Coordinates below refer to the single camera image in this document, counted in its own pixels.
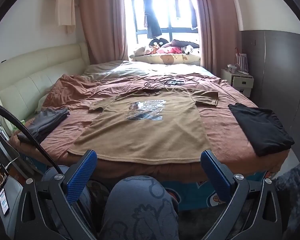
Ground white and black plush dog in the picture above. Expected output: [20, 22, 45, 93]
[184, 45, 199, 55]

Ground black gooseneck holder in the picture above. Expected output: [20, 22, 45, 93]
[0, 99, 64, 175]

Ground bear print cushion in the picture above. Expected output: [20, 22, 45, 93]
[131, 52, 202, 67]

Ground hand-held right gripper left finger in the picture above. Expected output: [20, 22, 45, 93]
[14, 149, 100, 240]

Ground folded grey clothes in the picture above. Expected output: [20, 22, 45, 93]
[17, 107, 71, 145]

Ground cream padded headboard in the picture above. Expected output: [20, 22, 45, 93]
[0, 42, 90, 120]

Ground blue cartoon print bedsheet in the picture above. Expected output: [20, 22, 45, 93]
[22, 152, 275, 210]

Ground white nightstand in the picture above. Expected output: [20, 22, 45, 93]
[220, 67, 254, 95]

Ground pink and red cloth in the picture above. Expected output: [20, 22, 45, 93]
[156, 40, 200, 54]

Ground black framed window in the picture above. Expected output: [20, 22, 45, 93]
[131, 0, 199, 45]

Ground short dark hanging garment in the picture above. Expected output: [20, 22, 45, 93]
[172, 0, 183, 18]

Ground folded black clothes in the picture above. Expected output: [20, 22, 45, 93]
[227, 103, 295, 157]

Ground black round plush toy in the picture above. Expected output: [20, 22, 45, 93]
[149, 38, 168, 49]

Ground brown printed T-shirt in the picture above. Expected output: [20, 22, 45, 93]
[68, 88, 219, 163]

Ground black cable on bed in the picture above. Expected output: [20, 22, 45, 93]
[142, 79, 200, 90]

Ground long dark hanging garment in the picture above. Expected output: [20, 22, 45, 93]
[143, 0, 163, 38]

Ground grey beige duvet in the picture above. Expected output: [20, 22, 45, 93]
[81, 60, 214, 80]

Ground beige plush toy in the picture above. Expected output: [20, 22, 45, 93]
[132, 45, 153, 57]

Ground reddish brown bed blanket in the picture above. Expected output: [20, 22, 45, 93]
[10, 73, 290, 180]

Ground pink striped gift bag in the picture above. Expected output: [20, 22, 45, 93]
[235, 52, 248, 73]

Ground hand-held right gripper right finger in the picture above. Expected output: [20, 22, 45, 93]
[200, 149, 288, 240]

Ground cream hanging cloth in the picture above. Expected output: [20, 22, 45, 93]
[55, 0, 77, 33]

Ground pink curtain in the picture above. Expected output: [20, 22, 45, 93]
[79, 0, 129, 67]
[189, 0, 242, 80]

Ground phone with white screen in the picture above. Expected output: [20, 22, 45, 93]
[0, 189, 10, 217]

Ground person's grey printed pants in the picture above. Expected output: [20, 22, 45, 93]
[99, 175, 180, 240]

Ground grey wardrobe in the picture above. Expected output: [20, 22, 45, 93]
[241, 30, 300, 155]

